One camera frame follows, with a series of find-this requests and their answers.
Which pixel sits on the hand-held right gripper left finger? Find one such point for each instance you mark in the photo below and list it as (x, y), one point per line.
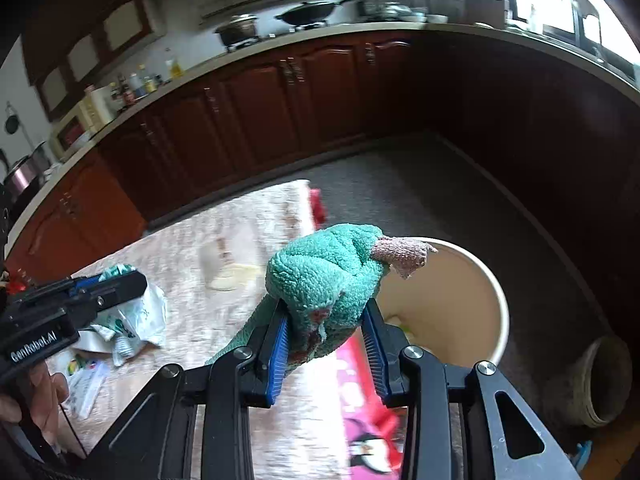
(279, 352)

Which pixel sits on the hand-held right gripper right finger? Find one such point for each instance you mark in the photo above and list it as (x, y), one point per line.
(374, 355)

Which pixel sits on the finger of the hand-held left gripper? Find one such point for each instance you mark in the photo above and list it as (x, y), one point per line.
(87, 285)
(125, 287)

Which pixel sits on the white plastic wrapper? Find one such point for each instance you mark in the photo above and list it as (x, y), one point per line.
(142, 317)

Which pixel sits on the small white green carton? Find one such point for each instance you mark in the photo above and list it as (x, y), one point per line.
(87, 385)

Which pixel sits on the green terry towel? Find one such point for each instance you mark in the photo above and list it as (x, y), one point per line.
(320, 270)

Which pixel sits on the white plastic bucket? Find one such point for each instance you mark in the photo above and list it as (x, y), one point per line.
(450, 300)

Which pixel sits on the person's left hand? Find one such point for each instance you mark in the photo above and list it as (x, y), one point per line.
(42, 405)

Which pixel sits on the pink printed table cover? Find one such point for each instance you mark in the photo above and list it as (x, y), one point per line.
(360, 410)

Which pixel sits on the tan fan-shaped scrap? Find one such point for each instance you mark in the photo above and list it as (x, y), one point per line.
(232, 277)

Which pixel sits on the large steel cooking pot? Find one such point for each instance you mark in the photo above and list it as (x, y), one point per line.
(20, 177)

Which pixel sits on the cream embossed tablecloth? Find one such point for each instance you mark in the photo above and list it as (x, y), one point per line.
(240, 220)

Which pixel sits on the small steel cooking pot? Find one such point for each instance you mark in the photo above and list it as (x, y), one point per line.
(39, 156)

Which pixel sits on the cream microwave oven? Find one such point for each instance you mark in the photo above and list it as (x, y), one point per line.
(75, 130)

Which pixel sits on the hanging black pan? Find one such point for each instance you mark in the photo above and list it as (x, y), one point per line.
(11, 122)

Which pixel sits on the white plastic jug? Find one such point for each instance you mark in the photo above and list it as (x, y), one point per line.
(100, 105)

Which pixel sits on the clear sauce bottle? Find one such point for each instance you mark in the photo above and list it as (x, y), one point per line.
(136, 85)

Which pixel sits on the beige kitchen countertop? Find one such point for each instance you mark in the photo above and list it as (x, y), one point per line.
(165, 87)

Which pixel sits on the yellow oil bottle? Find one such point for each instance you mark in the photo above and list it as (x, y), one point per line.
(175, 67)

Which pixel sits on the grey ceramic floor pot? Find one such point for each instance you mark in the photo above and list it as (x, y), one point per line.
(607, 385)

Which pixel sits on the brown wooden lower cabinets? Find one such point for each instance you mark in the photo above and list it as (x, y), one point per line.
(300, 110)

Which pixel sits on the brown wooden cabinets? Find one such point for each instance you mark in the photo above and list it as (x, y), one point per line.
(300, 110)
(120, 25)

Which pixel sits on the brown wooden upper cabinets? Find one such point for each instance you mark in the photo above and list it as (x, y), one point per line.
(120, 25)

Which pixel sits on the steel pot with lid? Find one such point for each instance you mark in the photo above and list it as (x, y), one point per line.
(237, 30)

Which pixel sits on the black wok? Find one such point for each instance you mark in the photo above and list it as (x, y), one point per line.
(307, 12)

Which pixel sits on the white bowl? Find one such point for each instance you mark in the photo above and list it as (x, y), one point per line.
(436, 18)

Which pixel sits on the metal dish rack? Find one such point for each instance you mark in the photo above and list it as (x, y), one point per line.
(390, 7)

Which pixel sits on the black kitchen faucet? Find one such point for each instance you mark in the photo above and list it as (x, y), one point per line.
(582, 15)

